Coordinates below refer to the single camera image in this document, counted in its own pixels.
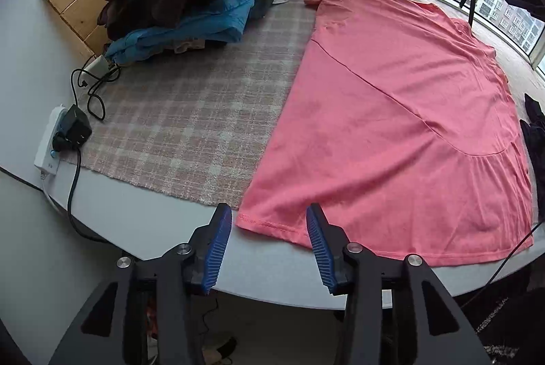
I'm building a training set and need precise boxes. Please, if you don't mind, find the pink t-shirt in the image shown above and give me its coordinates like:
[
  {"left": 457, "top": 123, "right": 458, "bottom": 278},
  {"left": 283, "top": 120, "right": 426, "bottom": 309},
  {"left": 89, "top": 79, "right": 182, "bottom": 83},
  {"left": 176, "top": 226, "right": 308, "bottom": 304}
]
[{"left": 236, "top": 0, "right": 534, "bottom": 266}]

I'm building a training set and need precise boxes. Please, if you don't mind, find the white power strip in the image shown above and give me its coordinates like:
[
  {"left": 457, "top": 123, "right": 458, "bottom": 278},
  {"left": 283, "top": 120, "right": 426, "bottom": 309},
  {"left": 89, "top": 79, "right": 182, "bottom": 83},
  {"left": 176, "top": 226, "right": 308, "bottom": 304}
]
[{"left": 34, "top": 105, "right": 67, "bottom": 176}]

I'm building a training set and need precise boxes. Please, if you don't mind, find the plaid table cloth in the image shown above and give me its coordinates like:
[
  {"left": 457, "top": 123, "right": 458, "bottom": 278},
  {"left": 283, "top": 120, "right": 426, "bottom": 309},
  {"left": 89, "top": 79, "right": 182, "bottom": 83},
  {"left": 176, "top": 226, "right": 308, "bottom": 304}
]
[{"left": 80, "top": 2, "right": 316, "bottom": 207}]

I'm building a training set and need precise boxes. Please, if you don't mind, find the black power adapter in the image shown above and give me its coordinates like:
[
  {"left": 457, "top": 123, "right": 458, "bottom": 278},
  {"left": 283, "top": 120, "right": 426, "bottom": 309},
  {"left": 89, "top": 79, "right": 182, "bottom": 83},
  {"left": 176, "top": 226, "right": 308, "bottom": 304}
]
[{"left": 52, "top": 105, "right": 92, "bottom": 153}]

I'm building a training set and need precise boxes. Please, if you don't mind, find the dark navy garment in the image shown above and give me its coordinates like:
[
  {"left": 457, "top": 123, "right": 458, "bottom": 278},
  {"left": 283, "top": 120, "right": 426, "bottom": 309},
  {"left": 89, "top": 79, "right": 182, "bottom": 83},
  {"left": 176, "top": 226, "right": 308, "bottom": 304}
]
[{"left": 519, "top": 94, "right": 545, "bottom": 222}]

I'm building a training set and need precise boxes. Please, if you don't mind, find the blue garment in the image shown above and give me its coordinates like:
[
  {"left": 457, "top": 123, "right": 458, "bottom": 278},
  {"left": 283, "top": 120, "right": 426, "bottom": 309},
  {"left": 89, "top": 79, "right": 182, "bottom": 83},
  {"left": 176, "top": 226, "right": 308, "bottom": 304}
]
[{"left": 105, "top": 0, "right": 274, "bottom": 65}]

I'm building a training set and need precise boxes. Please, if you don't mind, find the black cable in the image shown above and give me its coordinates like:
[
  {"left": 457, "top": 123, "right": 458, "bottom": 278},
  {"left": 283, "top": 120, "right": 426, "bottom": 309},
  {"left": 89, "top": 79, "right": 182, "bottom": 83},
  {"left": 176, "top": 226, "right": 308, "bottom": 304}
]
[{"left": 459, "top": 219, "right": 545, "bottom": 308}]

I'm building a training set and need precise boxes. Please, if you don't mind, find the white charger with cables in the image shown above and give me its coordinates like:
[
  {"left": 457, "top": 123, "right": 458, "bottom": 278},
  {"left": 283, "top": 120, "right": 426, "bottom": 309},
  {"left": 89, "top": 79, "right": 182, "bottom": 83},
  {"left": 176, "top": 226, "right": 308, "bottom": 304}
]
[{"left": 70, "top": 55, "right": 121, "bottom": 122}]

